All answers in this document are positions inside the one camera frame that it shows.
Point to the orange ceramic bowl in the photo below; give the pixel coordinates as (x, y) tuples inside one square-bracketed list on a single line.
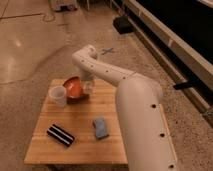
[(74, 90)]

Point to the white plastic bottle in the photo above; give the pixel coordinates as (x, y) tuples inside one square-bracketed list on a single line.
[(88, 87)]

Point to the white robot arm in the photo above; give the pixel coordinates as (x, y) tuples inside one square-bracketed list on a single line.
[(143, 125)]

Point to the clear plastic cup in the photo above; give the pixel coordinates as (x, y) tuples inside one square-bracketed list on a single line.
[(58, 95)]

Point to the wooden folding table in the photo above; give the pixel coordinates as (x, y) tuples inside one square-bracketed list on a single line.
[(77, 120)]

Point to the black object on floor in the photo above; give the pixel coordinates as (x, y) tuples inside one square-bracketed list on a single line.
[(122, 25)]

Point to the black white striped box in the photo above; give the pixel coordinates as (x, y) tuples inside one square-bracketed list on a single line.
[(61, 135)]

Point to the long white black bench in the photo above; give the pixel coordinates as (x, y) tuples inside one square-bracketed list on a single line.
[(180, 35)]

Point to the grey equipment at top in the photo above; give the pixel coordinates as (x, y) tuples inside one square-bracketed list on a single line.
[(58, 5)]

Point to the black bracket on bench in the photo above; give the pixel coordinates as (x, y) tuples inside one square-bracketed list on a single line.
[(184, 85)]

